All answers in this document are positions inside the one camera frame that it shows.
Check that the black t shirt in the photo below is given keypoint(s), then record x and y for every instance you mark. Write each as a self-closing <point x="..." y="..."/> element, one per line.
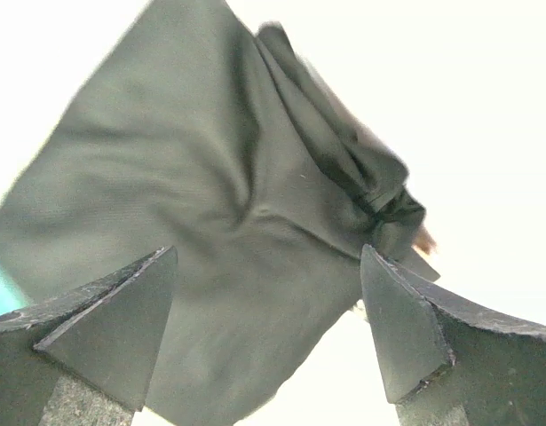
<point x="198" y="134"/>

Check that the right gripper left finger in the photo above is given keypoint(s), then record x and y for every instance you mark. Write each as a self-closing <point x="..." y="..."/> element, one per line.
<point x="87" y="357"/>

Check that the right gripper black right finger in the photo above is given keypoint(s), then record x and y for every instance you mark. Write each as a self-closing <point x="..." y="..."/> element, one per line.
<point x="445" y="360"/>

